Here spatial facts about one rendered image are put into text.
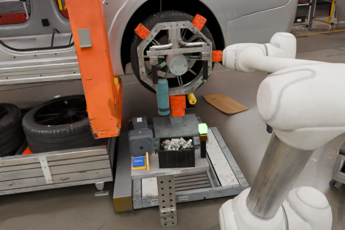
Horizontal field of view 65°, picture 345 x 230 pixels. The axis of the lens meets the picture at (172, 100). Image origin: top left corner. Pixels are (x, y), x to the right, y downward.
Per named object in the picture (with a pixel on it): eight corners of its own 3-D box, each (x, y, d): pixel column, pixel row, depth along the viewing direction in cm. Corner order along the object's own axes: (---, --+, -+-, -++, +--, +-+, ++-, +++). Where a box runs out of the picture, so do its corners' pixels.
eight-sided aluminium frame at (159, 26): (209, 89, 216) (210, 18, 194) (212, 91, 210) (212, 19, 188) (141, 95, 211) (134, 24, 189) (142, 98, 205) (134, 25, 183)
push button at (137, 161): (145, 159, 155) (144, 156, 154) (145, 167, 148) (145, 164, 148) (132, 160, 154) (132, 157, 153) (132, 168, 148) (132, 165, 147)
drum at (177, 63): (184, 66, 206) (183, 48, 201) (189, 75, 187) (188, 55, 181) (166, 68, 205) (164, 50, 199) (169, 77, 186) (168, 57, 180)
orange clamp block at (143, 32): (150, 31, 193) (140, 22, 190) (150, 32, 186) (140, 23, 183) (144, 38, 195) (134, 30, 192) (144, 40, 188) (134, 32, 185)
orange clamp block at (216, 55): (209, 59, 208) (220, 58, 209) (211, 62, 201) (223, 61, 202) (209, 50, 205) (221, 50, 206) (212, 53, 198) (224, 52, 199)
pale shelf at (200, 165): (202, 152, 164) (202, 148, 163) (209, 170, 149) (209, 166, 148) (131, 161, 160) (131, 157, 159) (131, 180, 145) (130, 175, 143)
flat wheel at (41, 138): (106, 111, 260) (101, 88, 251) (123, 144, 205) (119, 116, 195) (31, 128, 237) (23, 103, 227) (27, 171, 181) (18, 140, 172)
